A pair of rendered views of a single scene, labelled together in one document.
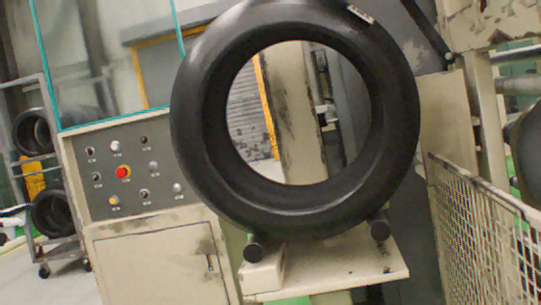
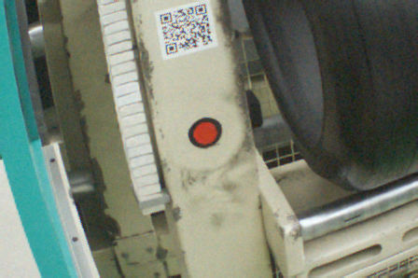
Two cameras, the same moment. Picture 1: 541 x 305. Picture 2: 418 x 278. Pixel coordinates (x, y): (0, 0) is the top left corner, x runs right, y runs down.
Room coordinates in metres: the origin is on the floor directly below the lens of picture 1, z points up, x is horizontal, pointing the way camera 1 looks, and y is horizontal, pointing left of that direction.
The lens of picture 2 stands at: (1.80, 1.26, 1.83)
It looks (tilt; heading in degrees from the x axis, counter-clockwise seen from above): 30 degrees down; 254
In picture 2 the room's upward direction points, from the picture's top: 10 degrees counter-clockwise
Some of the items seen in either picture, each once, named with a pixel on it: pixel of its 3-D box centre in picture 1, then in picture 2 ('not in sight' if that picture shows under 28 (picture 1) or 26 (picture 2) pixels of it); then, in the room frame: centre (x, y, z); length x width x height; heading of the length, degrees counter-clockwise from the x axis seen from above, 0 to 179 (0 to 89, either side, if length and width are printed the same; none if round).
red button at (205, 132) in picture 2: not in sight; (204, 132); (1.42, -0.02, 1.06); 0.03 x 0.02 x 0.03; 173
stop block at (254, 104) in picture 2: not in sight; (247, 109); (1.30, -0.19, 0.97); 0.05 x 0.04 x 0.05; 83
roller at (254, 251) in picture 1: (262, 231); (391, 194); (1.17, 0.07, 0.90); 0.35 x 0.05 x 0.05; 173
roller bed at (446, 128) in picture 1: (437, 125); not in sight; (1.33, -0.47, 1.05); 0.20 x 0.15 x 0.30; 173
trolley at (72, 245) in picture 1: (72, 169); not in sight; (4.85, 2.14, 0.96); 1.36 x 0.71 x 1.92; 168
